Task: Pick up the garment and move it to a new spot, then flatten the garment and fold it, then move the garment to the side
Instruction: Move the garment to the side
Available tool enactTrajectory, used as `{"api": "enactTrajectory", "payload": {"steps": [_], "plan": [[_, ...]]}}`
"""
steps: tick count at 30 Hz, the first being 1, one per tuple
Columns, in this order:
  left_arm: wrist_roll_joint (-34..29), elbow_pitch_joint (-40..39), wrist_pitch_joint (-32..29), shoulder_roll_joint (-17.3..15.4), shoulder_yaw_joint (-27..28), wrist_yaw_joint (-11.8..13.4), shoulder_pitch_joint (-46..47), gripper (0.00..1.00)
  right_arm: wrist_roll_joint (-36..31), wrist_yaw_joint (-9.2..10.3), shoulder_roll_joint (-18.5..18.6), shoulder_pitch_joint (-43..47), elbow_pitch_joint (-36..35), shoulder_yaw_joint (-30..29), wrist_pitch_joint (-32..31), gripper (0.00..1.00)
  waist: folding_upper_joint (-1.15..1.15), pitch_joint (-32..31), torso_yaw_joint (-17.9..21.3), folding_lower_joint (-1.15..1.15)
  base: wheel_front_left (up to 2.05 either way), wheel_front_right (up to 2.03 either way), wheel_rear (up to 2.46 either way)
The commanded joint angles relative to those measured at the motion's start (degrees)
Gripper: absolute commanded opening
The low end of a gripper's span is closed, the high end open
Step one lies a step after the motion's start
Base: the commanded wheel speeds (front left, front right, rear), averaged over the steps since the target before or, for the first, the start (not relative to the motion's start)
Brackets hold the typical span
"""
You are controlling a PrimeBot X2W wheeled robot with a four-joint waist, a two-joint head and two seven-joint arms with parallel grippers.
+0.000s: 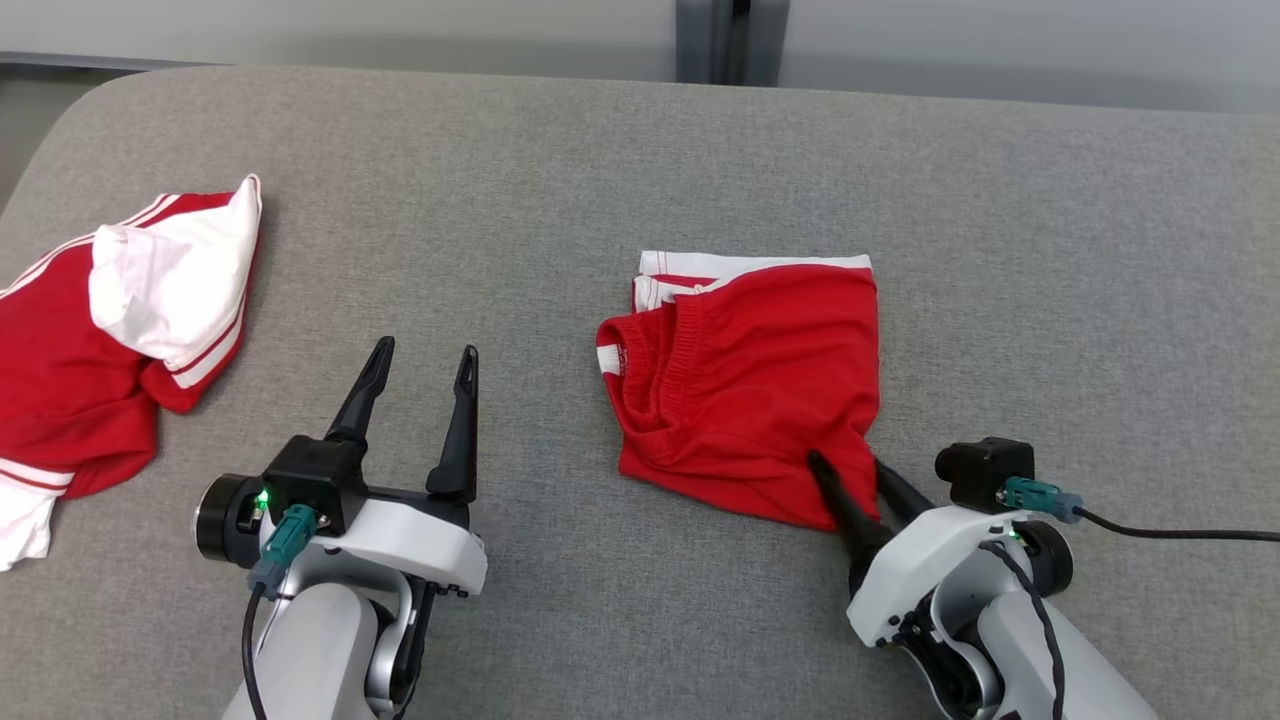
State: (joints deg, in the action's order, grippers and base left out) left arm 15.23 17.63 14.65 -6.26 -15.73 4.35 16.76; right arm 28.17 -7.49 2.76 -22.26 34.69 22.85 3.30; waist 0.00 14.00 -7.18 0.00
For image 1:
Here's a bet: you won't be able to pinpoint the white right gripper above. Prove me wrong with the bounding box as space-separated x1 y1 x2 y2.
808 450 1075 648

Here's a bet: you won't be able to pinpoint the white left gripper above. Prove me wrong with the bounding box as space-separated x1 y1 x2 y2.
195 336 489 601

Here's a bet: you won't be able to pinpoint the red shorts with white stripes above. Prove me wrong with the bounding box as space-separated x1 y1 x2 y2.
597 250 883 532

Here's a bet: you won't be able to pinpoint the red and white basketball jersey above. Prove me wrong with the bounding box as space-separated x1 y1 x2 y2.
0 174 264 573

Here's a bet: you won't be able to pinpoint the right camera cable teal connector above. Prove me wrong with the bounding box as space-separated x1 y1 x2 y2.
1003 477 1280 544

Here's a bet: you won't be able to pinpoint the camera cable teal connector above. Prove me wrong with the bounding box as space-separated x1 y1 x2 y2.
240 503 321 720
1003 477 1280 544

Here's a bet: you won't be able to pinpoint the left camera cable teal connector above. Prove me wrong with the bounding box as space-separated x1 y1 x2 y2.
240 503 321 720

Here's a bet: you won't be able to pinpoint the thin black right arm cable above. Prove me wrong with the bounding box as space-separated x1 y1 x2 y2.
978 540 1067 720

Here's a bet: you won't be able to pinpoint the grey metal partition post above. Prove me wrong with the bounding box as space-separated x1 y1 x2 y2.
676 0 738 84
748 0 791 87

